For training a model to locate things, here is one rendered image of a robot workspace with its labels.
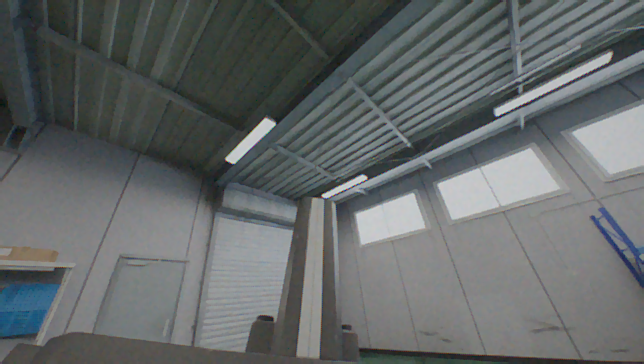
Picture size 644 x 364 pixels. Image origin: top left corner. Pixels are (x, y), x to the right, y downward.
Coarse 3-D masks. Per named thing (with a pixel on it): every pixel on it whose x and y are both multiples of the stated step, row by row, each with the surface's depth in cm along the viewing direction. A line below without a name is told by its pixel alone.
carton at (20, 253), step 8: (0, 248) 214; (8, 248) 217; (16, 248) 221; (24, 248) 225; (32, 248) 229; (0, 256) 212; (8, 256) 215; (16, 256) 219; (24, 256) 223; (32, 256) 227; (40, 256) 230; (48, 256) 234; (56, 256) 252
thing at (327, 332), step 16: (320, 208) 9; (320, 224) 8; (336, 224) 9; (320, 240) 8; (336, 240) 8; (320, 256) 7; (336, 256) 7; (320, 272) 7; (336, 272) 7; (320, 288) 6; (336, 288) 6; (320, 304) 6; (336, 304) 6; (320, 320) 5; (336, 320) 5; (320, 336) 5; (336, 336) 5; (352, 336) 6; (320, 352) 5; (336, 352) 5; (352, 352) 6
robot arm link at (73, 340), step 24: (72, 336) 3; (96, 336) 4; (24, 360) 4; (48, 360) 3; (72, 360) 3; (96, 360) 3; (120, 360) 3; (144, 360) 3; (168, 360) 3; (192, 360) 4; (216, 360) 4; (240, 360) 4; (264, 360) 4; (288, 360) 4; (312, 360) 4
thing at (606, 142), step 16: (624, 112) 318; (640, 112) 306; (576, 128) 352; (592, 128) 338; (608, 128) 325; (624, 128) 313; (640, 128) 302; (576, 144) 348; (592, 144) 332; (608, 144) 320; (624, 144) 308; (640, 144) 297; (592, 160) 328; (608, 160) 315; (624, 160) 304; (640, 160) 293; (608, 176) 311
